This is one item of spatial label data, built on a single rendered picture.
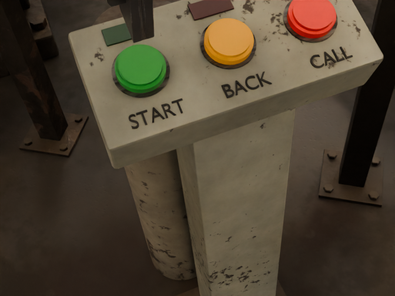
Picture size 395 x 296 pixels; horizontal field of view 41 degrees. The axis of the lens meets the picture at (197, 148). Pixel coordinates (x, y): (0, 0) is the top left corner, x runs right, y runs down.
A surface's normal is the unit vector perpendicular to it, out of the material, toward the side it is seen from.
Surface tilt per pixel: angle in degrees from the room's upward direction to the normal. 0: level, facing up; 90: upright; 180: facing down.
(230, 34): 20
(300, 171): 0
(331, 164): 0
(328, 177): 0
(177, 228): 90
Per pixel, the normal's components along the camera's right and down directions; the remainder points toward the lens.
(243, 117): 0.36, 0.88
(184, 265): 0.13, 0.76
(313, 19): 0.06, -0.35
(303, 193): -0.07, -0.63
